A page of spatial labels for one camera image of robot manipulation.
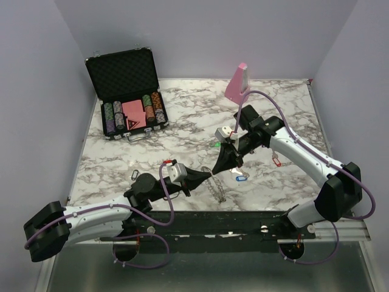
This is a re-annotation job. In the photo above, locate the steel disc with keyrings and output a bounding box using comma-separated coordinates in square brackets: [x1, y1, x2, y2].
[201, 166, 226, 204]

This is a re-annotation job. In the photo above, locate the red key tag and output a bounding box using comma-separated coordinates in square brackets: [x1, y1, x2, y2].
[272, 150, 282, 167]

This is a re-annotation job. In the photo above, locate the pink metronome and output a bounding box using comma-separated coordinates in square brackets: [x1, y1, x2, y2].
[224, 63, 250, 105]

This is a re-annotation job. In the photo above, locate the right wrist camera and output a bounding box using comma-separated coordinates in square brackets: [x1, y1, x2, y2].
[215, 127, 238, 143]

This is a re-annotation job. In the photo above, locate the blue key tag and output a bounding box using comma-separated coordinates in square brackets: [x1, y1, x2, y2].
[235, 175, 247, 183]

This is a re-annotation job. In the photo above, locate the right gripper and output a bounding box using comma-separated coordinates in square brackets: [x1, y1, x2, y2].
[212, 131, 261, 175]

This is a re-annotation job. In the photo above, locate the black poker chip case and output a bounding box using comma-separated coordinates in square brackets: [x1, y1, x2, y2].
[85, 47, 169, 140]

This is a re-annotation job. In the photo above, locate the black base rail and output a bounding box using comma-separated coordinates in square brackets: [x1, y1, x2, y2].
[60, 208, 332, 255]

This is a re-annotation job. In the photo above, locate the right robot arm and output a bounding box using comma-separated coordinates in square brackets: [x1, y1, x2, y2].
[212, 105, 362, 238]

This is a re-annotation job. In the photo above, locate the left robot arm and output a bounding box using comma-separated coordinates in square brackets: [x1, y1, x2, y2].
[23, 163, 211, 262]

